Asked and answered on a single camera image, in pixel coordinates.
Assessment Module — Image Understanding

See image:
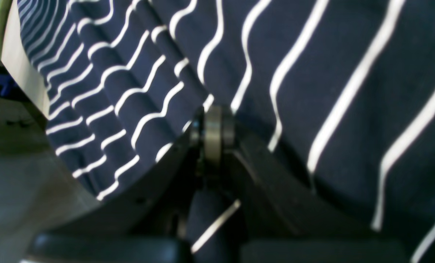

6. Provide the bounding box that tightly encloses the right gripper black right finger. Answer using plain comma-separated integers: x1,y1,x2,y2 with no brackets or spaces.
221,106,408,263

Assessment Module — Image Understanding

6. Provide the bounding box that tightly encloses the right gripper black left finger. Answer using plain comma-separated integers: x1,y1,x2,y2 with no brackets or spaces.
27,106,223,263

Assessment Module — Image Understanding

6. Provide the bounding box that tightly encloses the navy white striped t-shirt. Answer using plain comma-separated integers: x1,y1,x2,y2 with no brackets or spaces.
17,0,435,263

